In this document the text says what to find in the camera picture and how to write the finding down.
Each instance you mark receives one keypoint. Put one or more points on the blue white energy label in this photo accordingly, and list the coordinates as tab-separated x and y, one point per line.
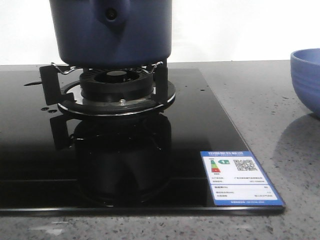
236	178

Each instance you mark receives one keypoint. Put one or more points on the black round gas burner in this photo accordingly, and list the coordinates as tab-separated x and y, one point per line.
113	85

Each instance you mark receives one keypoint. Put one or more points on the light blue plastic bowl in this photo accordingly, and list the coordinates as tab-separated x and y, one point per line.
305	76

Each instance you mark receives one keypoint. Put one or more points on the black metal pot support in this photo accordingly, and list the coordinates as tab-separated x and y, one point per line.
69	100

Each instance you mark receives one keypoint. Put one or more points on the dark blue cooking pot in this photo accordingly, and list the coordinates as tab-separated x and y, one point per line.
112	34

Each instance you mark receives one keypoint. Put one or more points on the black glass gas stove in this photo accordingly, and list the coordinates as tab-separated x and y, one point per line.
52	164

